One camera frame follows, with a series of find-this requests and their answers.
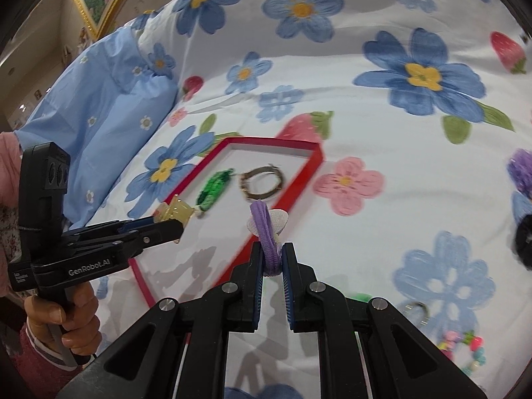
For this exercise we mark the yellow hair clip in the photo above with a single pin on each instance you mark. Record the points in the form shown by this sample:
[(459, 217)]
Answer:
[(174, 212)]

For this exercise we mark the small-flowered patterned garment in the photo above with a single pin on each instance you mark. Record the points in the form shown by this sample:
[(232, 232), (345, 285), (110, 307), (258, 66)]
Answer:
[(9, 245)]

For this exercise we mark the red jewelry box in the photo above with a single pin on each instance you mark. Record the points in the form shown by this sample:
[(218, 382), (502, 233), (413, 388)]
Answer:
[(266, 153)]

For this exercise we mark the purple scrunchie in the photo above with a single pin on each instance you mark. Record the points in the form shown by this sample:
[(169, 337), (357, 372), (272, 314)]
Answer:
[(521, 170)]

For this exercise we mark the gold wrist watch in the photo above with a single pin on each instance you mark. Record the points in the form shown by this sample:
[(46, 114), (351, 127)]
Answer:
[(244, 183)]

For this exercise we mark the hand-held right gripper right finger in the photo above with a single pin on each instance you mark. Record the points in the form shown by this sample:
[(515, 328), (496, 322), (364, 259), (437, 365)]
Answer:
[(288, 295)]

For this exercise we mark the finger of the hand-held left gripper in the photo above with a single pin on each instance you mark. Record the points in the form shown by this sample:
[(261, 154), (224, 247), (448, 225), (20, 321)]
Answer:
[(137, 223), (160, 235)]

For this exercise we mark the person's left hand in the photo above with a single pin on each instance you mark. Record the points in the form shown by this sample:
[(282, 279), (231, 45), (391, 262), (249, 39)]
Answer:
[(83, 316)]

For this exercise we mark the black scrunchie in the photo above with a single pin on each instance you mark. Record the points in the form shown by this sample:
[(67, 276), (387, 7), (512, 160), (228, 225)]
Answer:
[(524, 241)]

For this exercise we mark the person's left forearm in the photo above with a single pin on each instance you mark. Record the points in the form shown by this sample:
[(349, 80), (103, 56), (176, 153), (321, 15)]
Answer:
[(29, 365)]

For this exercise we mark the pink garment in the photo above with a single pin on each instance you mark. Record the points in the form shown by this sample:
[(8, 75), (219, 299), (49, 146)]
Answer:
[(9, 166)]

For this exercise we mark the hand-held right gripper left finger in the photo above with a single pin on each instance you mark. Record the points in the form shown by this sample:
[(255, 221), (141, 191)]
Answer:
[(259, 295)]

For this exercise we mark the light blue flowered pillow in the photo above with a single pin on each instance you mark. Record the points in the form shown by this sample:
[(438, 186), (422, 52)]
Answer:
[(104, 104)]

